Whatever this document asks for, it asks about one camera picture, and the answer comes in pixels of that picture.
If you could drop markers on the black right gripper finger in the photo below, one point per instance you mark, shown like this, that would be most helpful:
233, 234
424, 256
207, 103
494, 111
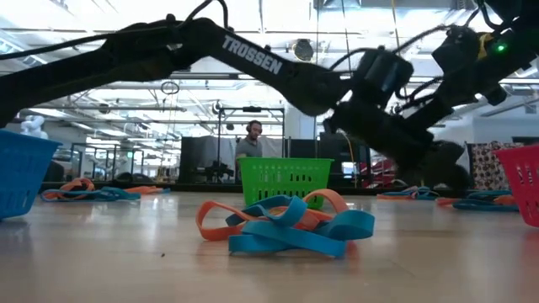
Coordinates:
427, 118

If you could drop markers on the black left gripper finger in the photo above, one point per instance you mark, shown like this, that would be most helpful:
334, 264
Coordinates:
442, 168

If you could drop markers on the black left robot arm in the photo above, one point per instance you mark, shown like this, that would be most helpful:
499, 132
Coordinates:
252, 54

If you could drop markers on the dark floral patterned cloth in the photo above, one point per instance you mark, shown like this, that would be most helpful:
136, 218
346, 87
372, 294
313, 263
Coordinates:
488, 168

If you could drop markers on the red equipment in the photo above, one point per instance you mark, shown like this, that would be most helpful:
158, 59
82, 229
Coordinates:
379, 174

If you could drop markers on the black cabinet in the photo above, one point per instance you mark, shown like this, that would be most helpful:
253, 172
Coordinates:
337, 160

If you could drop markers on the red plastic basket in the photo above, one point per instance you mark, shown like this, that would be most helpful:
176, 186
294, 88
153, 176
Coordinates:
528, 206

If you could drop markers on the round black ceiling device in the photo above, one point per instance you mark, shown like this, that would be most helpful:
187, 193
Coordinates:
303, 50

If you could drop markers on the black headphones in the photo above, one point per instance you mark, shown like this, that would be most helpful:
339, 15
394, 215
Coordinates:
259, 127

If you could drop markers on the person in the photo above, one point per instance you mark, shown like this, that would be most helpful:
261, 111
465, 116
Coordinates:
249, 147

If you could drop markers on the green plastic basket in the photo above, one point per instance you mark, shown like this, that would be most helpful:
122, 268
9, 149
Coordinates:
246, 177

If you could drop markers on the grey partition curtain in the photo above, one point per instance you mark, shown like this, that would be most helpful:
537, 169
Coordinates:
202, 155

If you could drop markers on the white humanoid robot figure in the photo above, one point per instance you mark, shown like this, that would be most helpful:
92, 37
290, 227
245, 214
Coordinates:
33, 126

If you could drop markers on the blue plastic basket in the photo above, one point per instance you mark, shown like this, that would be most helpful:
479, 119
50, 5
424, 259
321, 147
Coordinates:
25, 177

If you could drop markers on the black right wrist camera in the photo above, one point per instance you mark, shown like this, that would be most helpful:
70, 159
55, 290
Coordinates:
457, 48

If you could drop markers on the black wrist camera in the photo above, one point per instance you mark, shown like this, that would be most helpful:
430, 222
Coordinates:
457, 48
381, 73

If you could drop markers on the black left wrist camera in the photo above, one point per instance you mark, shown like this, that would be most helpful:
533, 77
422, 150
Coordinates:
381, 73

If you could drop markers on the black aluminium table frame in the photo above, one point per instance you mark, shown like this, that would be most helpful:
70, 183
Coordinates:
189, 188

